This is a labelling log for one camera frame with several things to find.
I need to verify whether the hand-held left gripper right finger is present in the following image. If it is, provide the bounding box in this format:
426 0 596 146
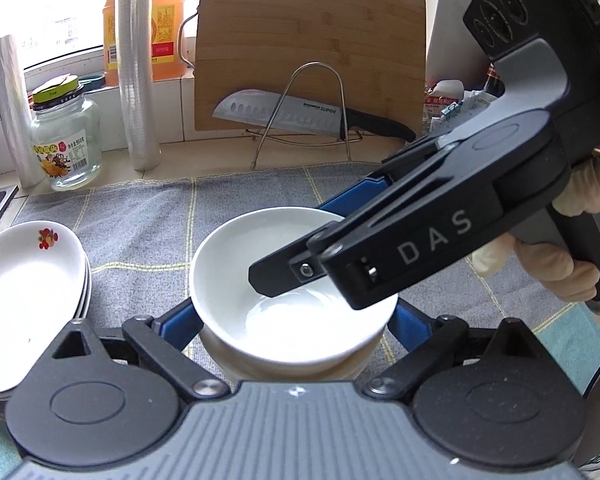
362 300 541 402

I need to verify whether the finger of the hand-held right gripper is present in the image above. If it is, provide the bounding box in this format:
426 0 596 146
317 135 449 221
249 149 462 297

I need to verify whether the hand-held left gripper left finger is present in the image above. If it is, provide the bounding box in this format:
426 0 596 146
52 300 231 402

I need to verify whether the person's right hand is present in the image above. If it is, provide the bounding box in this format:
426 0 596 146
472 149 600 305

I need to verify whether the white printed food packet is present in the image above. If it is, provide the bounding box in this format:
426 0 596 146
422 79 506 137

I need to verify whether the grey checked dish cloth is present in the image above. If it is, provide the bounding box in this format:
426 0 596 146
0 162 600 480

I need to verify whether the bamboo cutting board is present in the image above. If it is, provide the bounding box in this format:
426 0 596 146
177 0 427 139

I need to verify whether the clear glass jar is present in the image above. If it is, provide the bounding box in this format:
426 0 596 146
30 74 103 191

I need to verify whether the clear plastic wrap roll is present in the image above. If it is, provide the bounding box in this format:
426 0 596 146
0 35 34 191
116 0 162 171

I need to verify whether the orange cooking oil bottle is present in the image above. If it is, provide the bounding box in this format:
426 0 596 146
103 0 195 87

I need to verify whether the metal wire rack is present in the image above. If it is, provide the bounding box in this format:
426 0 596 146
250 61 362 171

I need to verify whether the black-handled kitchen knife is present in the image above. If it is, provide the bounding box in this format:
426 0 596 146
212 89 417 143

